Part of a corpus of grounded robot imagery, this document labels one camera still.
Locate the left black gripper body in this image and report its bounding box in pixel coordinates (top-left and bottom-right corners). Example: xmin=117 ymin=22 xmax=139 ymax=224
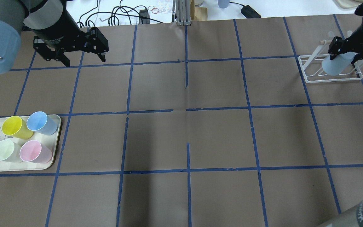
xmin=30 ymin=8 xmax=109 ymax=61

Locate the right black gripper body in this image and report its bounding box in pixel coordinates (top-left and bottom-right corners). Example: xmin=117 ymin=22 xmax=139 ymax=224
xmin=328 ymin=32 xmax=363 ymax=60

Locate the light blue plastic cup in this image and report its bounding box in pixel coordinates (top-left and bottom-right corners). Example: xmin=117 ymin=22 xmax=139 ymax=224
xmin=322 ymin=52 xmax=355 ymax=76

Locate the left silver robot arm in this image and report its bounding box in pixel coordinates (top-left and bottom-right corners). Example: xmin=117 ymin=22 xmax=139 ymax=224
xmin=0 ymin=0 xmax=109 ymax=74

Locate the yellow plastic cup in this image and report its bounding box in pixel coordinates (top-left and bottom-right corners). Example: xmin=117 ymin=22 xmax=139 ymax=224
xmin=2 ymin=115 xmax=34 ymax=139

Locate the pink plastic cup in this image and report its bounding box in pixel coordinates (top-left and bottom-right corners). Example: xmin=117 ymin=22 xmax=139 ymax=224
xmin=19 ymin=140 xmax=52 ymax=164

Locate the pale green plastic cup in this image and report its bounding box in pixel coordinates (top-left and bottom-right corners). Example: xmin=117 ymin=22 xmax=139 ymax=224
xmin=0 ymin=140 xmax=23 ymax=163

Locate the blue cup on desk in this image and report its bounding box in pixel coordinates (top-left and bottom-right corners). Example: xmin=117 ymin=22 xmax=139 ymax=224
xmin=217 ymin=0 xmax=230 ymax=9

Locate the cream plastic tray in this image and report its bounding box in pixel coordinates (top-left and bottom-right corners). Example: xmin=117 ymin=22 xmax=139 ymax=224
xmin=0 ymin=114 xmax=62 ymax=172

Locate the wooden mug tree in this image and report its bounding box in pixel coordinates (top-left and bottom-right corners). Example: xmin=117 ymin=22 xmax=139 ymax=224
xmin=189 ymin=0 xmax=208 ymax=21

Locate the black power adapter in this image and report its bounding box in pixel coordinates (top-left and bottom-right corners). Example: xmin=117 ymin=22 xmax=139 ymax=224
xmin=241 ymin=5 xmax=261 ymax=19

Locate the white wire cup rack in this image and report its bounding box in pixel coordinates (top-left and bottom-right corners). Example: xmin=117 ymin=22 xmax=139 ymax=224
xmin=297 ymin=31 xmax=363 ymax=84

